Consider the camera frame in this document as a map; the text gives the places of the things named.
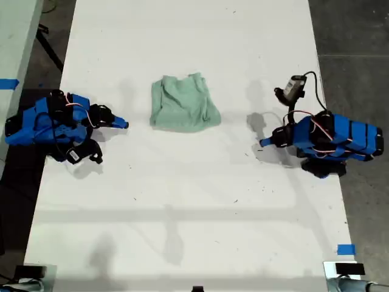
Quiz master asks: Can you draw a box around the black stand leg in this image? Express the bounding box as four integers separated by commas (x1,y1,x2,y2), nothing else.
35,26,65,73

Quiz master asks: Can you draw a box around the small black box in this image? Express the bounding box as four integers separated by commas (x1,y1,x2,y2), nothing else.
14,265,47,279
335,263,365,276

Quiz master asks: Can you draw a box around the short blue tape strip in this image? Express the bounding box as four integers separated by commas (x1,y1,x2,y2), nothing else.
337,243,356,256

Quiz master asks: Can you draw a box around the grey stand clamp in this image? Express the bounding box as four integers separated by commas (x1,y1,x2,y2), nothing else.
326,276,389,292
0,279,46,292

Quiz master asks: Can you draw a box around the pale side table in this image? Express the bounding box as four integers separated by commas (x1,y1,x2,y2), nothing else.
0,0,44,174

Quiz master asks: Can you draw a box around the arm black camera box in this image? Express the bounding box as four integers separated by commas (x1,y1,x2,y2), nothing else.
273,75,306,107
66,141,104,165

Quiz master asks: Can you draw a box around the pale green t-shirt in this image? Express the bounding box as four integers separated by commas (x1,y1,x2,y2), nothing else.
148,72,222,134

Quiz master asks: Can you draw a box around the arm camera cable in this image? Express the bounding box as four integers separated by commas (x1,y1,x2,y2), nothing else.
303,71,328,111
35,114,67,156

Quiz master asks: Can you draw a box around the silver metal plate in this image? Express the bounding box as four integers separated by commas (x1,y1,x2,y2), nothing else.
22,263,58,292
323,260,362,280

